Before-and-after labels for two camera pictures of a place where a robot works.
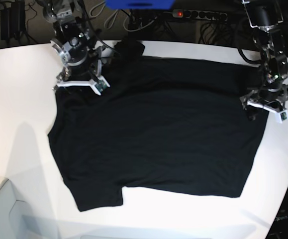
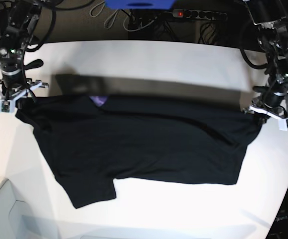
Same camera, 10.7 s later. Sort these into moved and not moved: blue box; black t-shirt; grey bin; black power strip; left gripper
Moved: left gripper; black t-shirt
Not moved: black power strip; grey bin; blue box
